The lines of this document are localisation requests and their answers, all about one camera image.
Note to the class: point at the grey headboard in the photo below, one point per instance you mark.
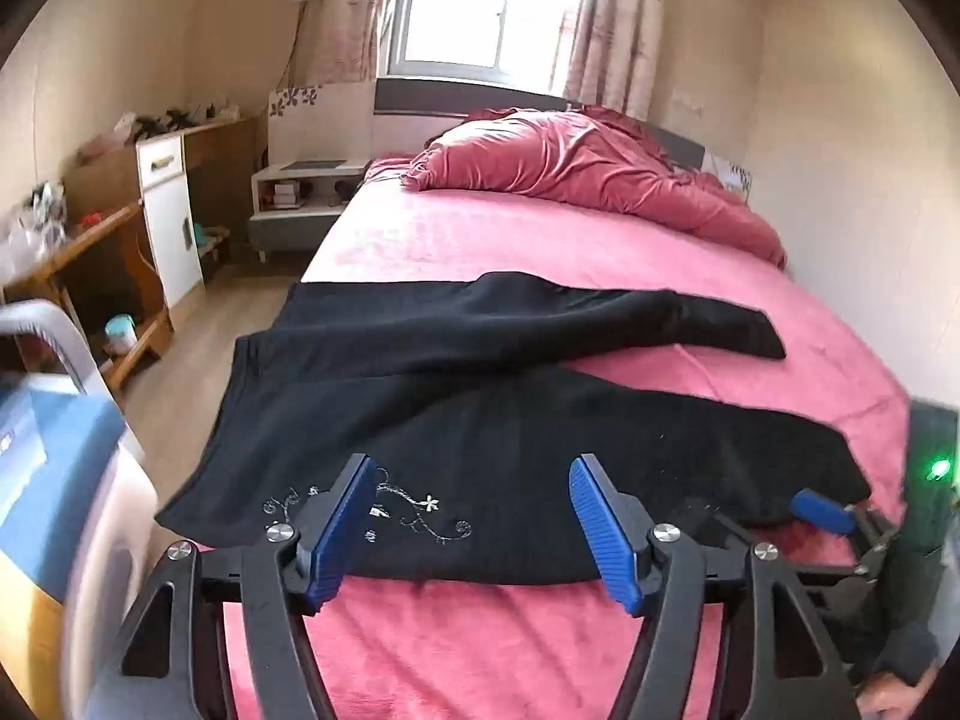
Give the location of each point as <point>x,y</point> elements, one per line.
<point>420,101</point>

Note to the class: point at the patterned beige curtain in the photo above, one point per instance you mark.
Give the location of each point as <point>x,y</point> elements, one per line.
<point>352,15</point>
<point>619,22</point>

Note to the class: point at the low wooden shelf table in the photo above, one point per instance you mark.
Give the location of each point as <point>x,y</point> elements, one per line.
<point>75,247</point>

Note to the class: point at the white grey nightstand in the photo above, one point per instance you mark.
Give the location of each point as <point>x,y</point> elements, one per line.
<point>292,229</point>

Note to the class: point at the white cabinet with drawer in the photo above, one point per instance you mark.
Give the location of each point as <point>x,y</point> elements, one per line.
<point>172,225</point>

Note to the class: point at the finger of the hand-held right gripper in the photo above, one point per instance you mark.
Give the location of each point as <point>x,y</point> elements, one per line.
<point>821,508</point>
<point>712,525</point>

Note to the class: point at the red duvet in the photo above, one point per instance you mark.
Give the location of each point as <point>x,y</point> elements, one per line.
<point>585,165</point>

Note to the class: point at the white wall switch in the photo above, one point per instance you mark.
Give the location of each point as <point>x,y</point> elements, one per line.
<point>686,101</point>

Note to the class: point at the window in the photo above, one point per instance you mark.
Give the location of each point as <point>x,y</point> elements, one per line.
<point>487,7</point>

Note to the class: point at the black pants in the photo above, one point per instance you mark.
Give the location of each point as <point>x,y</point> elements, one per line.
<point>450,420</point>

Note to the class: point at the clutter of dark items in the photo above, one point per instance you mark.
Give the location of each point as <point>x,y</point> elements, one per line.
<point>169,120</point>

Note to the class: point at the person's right hand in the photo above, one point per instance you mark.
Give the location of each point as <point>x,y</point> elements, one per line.
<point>896,699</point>

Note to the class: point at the clear plastic bags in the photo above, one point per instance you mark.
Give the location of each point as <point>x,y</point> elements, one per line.
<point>30,229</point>

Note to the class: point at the white floral headboard panel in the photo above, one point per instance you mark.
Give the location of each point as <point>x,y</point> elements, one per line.
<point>733,171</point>
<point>300,120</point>

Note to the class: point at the wooden desk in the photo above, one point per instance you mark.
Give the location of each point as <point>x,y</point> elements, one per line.
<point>225,165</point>

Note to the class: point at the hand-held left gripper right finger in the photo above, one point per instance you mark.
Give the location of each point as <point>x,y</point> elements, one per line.
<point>607,540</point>

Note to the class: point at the teal cup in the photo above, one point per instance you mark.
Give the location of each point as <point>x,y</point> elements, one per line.
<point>120,334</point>

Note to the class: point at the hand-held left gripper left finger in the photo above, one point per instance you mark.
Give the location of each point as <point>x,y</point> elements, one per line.
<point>341,532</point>

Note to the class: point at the pink bed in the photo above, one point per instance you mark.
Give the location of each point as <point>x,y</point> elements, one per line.
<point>525,255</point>

